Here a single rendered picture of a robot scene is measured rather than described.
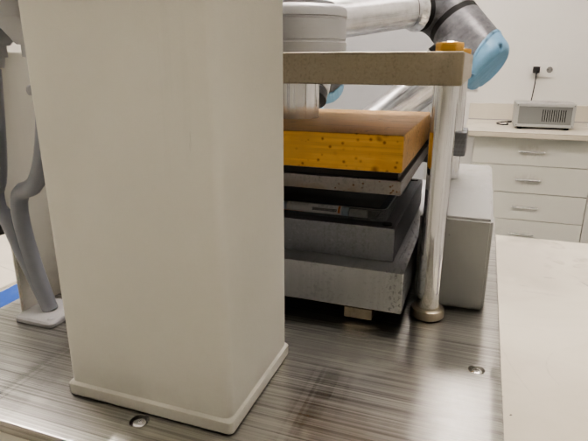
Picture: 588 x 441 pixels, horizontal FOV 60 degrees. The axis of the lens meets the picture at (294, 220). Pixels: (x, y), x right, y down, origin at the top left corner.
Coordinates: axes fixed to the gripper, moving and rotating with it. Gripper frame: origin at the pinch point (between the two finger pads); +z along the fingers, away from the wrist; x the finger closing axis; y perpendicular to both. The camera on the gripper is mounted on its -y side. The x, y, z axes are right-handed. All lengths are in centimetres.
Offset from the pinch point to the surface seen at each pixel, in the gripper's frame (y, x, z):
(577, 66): -227, 71, -179
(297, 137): 39.3, 15.9, 6.7
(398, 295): 34.7, 23.6, 15.7
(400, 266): 34.5, 23.4, 13.7
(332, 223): 35.6, 18.5, 11.4
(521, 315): -12.4, 34.9, 8.1
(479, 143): -201, 22, -114
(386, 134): 39.2, 22.0, 6.1
